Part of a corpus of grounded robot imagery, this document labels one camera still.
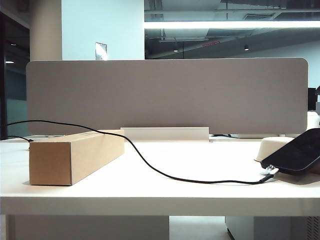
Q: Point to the black ceiling spot lamp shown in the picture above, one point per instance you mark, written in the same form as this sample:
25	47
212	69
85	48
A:
246	47
175	48

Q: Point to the long brown cardboard box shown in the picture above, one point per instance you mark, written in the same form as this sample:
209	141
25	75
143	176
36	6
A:
50	165

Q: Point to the white rounded background object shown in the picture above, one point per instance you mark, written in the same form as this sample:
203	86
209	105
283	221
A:
313	121

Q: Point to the white pulp tray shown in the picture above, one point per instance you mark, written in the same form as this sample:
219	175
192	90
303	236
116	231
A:
268	147

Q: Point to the grey fabric desk divider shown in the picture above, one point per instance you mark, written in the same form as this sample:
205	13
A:
167	97

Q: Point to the open white box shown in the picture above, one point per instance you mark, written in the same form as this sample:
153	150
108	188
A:
170	133

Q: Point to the framed wall notice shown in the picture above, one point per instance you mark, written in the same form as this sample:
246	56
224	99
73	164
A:
101	51

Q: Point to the long ceiling light strip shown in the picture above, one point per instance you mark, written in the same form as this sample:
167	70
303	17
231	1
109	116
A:
225	24

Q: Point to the red ceiling sign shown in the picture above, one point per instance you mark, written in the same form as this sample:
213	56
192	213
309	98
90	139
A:
211	44

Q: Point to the silver divider clamp bracket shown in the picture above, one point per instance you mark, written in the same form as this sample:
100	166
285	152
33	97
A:
45	136

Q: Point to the black smartphone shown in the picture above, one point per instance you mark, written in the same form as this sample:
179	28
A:
295	152

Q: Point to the black background monitor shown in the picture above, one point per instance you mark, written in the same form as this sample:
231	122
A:
311	98

